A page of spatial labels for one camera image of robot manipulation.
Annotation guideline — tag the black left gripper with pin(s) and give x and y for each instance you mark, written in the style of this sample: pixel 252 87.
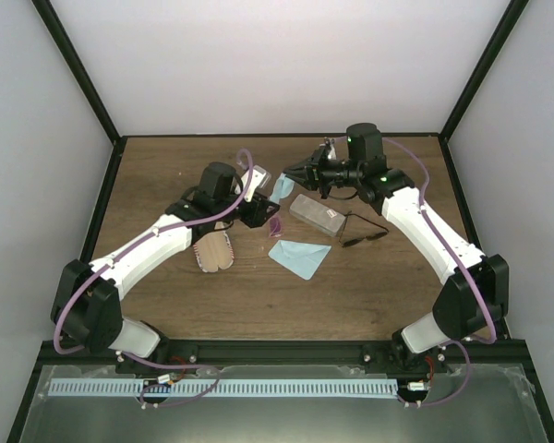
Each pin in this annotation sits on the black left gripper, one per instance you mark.
pixel 257 218

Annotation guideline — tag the light blue cleaning cloth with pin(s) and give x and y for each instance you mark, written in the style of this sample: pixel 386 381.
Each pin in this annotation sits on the light blue cleaning cloth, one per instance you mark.
pixel 302 259

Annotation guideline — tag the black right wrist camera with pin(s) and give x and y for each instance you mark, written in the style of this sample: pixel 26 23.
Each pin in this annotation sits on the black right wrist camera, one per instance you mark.
pixel 364 142

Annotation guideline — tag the light blue slotted cable duct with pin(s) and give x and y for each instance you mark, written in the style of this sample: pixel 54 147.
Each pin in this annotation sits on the light blue slotted cable duct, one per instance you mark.
pixel 229 388

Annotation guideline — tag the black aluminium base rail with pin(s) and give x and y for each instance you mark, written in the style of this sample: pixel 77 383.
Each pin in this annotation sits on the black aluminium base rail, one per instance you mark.
pixel 375 356

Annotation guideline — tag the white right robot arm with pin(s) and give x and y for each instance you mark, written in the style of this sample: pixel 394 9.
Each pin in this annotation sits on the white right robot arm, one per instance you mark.
pixel 475 288

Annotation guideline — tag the pink transparent sunglasses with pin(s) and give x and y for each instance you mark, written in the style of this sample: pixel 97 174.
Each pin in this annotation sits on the pink transparent sunglasses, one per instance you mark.
pixel 275 226

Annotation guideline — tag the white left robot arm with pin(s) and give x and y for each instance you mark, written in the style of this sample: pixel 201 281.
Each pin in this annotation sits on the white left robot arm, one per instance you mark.
pixel 87 307

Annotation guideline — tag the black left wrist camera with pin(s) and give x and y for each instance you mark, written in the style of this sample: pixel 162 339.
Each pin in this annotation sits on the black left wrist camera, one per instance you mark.
pixel 216 180

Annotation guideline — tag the black thin-frame sunglasses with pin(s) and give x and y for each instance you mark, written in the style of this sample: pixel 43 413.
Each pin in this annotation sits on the black thin-frame sunglasses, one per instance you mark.
pixel 357 229

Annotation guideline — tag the beige open glasses case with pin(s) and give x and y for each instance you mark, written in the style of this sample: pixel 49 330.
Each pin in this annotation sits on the beige open glasses case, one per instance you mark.
pixel 214 252

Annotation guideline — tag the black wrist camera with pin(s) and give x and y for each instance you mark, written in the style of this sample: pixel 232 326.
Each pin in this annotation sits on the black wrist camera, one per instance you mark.
pixel 216 180
pixel 364 142

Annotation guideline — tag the grey hard glasses case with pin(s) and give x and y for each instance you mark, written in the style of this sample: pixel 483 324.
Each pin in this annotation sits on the grey hard glasses case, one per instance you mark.
pixel 317 215

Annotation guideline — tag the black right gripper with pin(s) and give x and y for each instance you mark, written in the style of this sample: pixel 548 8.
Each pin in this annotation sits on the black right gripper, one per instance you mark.
pixel 311 173

